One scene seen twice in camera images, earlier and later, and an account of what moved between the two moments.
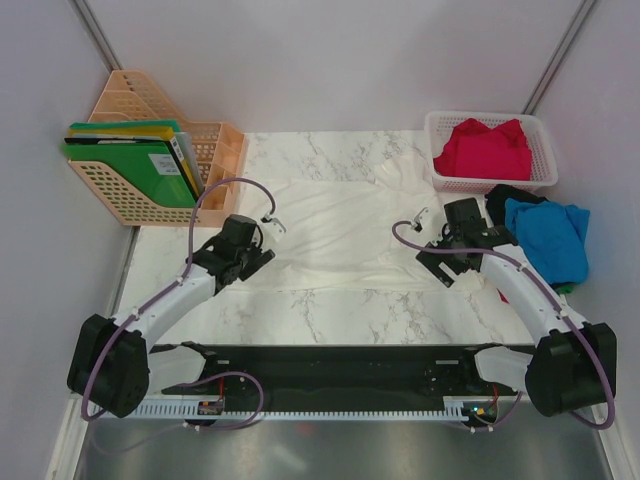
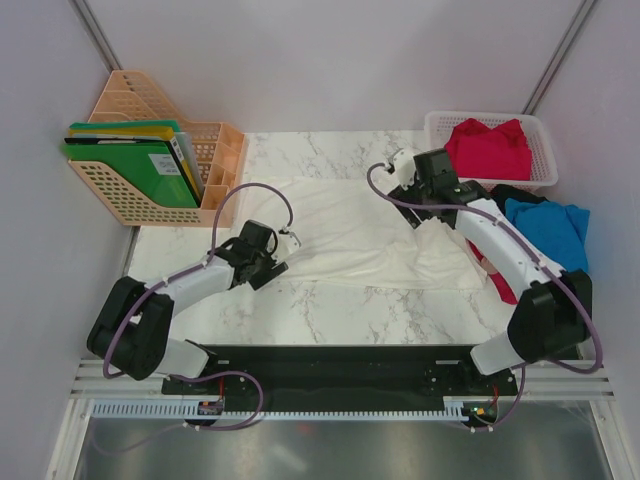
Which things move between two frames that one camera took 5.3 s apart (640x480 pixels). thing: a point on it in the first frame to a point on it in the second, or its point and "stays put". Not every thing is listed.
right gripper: x=432 y=259 to x=410 y=215
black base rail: x=341 y=370 stays put
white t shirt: x=361 y=236 stays put
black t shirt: x=496 y=201 stays put
